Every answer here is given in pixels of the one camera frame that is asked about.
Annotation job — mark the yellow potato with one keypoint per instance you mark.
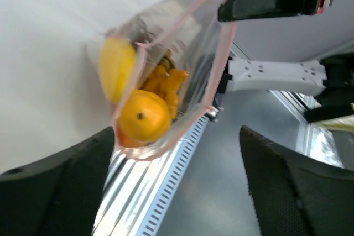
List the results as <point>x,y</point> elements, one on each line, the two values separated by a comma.
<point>145,117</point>

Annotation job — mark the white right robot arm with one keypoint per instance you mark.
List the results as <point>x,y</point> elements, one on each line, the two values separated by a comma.
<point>329,80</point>

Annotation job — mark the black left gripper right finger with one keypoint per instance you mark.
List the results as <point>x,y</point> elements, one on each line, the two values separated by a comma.
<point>293,194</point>

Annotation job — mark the orange ginger root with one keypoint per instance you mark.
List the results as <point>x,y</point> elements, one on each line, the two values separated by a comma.
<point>165,81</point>

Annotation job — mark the aluminium rail profile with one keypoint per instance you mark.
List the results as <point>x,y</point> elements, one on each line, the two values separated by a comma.
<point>129,191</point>

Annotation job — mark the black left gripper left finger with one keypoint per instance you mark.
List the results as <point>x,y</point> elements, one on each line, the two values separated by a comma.
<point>59,194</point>

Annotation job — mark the slotted grey cable duct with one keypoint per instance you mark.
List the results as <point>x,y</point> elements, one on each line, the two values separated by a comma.
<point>150,220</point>

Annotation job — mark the yellow mango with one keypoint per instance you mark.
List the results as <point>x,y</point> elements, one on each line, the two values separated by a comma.
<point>117,60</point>

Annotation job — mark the clear zip top bag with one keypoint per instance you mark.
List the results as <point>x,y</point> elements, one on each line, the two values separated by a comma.
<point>200,45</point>

